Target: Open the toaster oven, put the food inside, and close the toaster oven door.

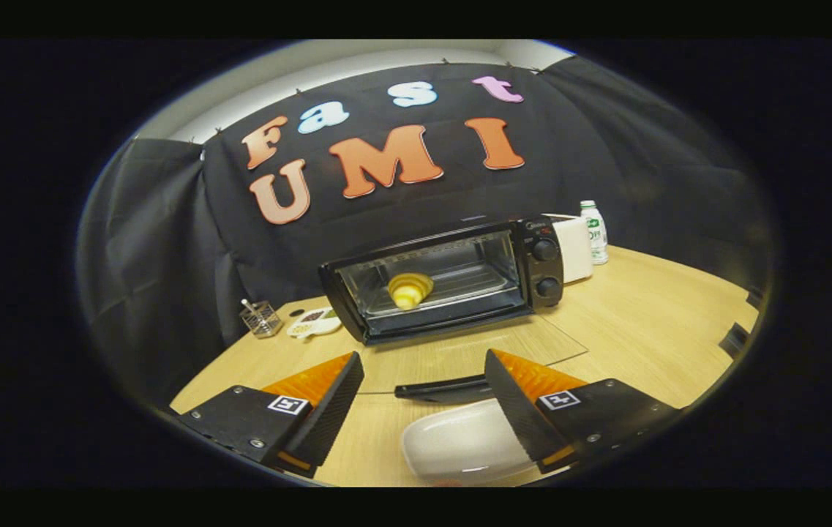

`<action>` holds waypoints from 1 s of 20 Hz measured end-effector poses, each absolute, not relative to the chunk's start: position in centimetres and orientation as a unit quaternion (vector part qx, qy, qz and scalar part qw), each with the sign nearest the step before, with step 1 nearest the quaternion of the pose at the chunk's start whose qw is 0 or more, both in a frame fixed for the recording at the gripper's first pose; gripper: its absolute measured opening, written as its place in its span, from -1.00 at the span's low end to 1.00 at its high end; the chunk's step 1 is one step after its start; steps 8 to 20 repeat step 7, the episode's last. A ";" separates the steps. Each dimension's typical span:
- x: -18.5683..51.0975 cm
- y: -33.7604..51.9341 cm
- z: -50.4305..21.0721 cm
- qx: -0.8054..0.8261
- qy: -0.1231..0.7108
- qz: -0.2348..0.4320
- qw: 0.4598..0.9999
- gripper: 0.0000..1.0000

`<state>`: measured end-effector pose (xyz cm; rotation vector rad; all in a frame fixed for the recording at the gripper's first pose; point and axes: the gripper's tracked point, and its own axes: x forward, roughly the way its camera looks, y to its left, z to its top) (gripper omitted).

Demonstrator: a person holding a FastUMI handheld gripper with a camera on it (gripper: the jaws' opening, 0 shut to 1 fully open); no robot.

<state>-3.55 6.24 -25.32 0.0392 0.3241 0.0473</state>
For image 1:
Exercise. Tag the white bottle green label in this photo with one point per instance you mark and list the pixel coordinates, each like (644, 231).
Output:
(595, 234)

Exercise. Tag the metal mesh utensil holder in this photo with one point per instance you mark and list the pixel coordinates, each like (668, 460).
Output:
(262, 320)

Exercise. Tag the white oval plate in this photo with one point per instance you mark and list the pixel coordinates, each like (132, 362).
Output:
(459, 446)

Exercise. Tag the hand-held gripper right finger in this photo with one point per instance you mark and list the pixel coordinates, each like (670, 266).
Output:
(514, 410)

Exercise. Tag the black toaster oven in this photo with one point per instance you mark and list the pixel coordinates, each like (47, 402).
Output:
(544, 267)

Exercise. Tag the white snack dish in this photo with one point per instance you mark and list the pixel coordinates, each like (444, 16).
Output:
(317, 323)

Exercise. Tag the black backdrop cloth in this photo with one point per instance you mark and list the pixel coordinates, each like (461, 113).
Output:
(606, 161)

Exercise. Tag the white box appliance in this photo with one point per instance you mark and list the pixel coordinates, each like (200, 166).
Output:
(575, 252)

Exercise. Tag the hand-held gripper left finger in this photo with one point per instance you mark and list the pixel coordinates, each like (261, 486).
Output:
(331, 410)

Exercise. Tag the black chair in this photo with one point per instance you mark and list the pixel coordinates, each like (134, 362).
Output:
(734, 340)

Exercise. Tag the yellow croissant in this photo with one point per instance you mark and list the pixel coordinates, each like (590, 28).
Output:
(410, 289)

